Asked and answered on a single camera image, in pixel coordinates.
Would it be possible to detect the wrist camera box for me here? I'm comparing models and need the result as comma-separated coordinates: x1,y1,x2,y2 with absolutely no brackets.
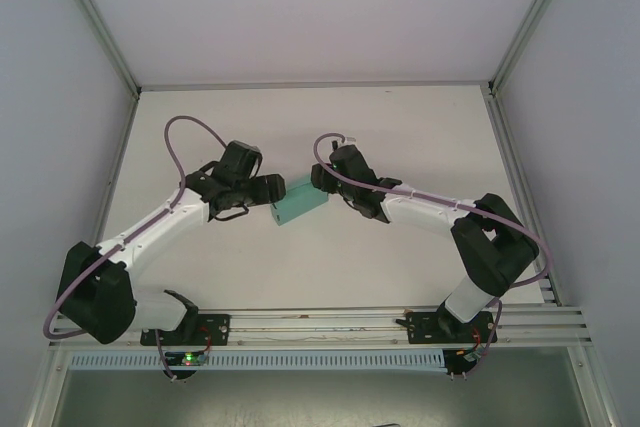
328,143,374,183
218,139,263,181

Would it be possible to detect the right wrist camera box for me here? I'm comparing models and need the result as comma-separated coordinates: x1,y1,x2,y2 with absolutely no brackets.
328,143,374,183

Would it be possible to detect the aluminium frame post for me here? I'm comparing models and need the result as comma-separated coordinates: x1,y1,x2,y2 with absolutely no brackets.
487,0,584,98
43,0,143,98

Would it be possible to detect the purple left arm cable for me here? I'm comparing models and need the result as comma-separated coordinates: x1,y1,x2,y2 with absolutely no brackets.
42,115,229,384

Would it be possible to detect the teal paper box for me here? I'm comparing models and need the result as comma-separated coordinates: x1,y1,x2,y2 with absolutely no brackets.
268,174,330,228

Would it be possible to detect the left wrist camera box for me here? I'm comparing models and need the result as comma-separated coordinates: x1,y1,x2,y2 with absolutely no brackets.
218,139,263,181

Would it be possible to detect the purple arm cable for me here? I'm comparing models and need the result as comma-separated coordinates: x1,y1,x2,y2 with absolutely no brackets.
312,131,555,381
42,115,229,384

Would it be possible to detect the aluminium table side rail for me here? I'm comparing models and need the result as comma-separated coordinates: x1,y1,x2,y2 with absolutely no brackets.
74,91,141,311
483,86,560,306

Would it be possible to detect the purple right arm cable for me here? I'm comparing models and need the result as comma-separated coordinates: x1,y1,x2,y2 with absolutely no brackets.
312,131,555,381

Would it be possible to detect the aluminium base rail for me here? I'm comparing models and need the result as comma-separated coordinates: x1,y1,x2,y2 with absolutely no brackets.
48,304,595,351

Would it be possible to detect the aluminium lower frame strut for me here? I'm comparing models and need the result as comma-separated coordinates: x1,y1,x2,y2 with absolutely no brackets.
568,346,622,427
24,346,69,427

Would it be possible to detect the white slotted cable duct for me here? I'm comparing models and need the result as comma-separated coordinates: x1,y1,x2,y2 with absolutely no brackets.
67,349,447,373

